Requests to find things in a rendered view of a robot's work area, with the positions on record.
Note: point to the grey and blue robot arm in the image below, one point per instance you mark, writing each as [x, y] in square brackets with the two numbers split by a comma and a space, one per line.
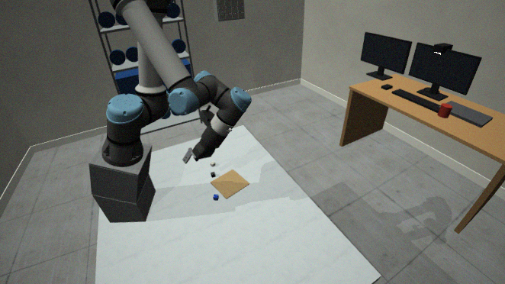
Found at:
[157, 62]

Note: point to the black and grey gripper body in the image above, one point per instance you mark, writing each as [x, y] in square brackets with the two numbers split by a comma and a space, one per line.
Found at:
[213, 136]

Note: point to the tan mat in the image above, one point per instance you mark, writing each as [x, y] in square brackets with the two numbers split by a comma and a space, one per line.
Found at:
[229, 183]

